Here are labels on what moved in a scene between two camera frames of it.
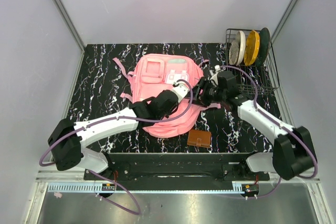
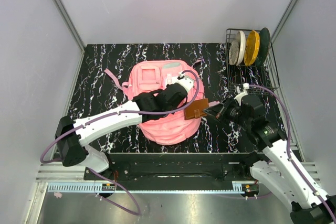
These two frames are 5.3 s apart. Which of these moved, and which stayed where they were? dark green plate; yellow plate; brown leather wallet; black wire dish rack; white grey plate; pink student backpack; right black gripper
Moved: pink student backpack; right black gripper; brown leather wallet
Stayed: black wire dish rack; yellow plate; dark green plate; white grey plate
